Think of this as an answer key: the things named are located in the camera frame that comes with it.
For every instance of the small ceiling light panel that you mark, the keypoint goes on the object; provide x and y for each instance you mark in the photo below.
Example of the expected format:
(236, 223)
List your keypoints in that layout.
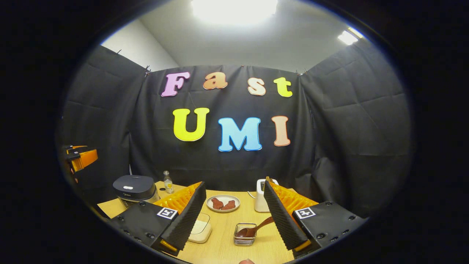
(349, 36)

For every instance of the black backdrop cloth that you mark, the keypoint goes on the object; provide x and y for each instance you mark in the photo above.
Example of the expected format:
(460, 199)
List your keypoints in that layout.
(348, 139)

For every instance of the clear box of rice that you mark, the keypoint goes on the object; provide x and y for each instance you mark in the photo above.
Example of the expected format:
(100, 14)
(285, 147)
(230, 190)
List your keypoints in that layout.
(199, 231)

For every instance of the white round plate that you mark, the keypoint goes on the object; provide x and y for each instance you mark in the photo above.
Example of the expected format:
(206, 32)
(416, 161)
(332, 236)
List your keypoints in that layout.
(223, 196)

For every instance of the small glass bottle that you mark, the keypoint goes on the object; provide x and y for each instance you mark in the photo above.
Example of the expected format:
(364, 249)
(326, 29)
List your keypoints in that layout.
(168, 185)

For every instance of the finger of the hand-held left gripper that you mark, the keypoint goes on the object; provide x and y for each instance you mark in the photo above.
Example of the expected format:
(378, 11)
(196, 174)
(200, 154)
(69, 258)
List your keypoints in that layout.
(85, 159)
(75, 148)

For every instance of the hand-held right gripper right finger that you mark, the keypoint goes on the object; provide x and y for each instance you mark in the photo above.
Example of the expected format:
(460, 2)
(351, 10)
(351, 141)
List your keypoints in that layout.
(282, 220)

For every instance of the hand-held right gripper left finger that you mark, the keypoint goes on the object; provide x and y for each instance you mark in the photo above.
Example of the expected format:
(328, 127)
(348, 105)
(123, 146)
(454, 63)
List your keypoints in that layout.
(187, 220)

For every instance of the red meat piece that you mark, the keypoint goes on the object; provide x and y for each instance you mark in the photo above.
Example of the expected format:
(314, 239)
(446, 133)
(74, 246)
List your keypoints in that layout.
(229, 205)
(217, 204)

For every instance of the white utensil box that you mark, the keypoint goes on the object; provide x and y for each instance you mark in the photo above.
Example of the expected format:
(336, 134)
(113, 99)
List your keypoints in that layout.
(260, 200)

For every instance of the black rice cooker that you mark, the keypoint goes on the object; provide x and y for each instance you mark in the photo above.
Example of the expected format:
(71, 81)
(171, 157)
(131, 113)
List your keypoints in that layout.
(133, 187)

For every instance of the brown wooden spoon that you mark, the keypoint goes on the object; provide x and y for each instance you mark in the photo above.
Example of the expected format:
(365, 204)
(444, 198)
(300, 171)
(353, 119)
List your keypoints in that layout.
(256, 229)

